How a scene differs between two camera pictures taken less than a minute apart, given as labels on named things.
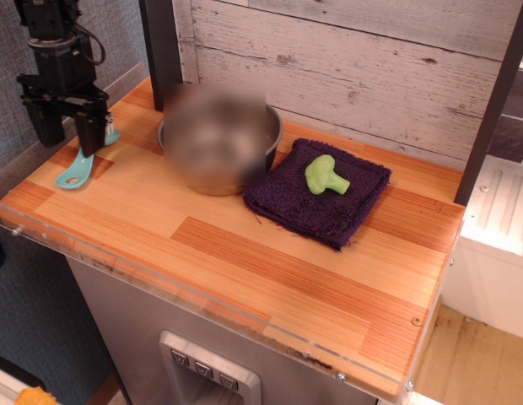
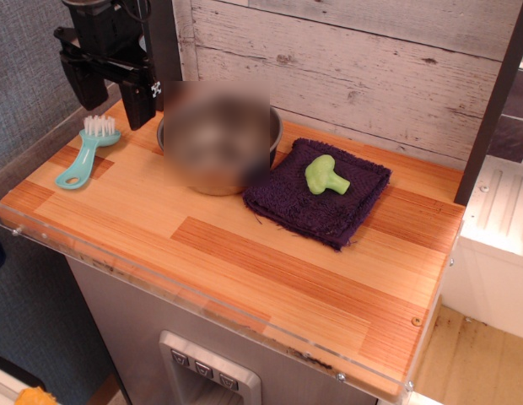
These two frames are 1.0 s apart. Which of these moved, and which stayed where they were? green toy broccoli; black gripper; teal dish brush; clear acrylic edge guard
Moved: black gripper
Stayed: clear acrylic edge guard; teal dish brush; green toy broccoli
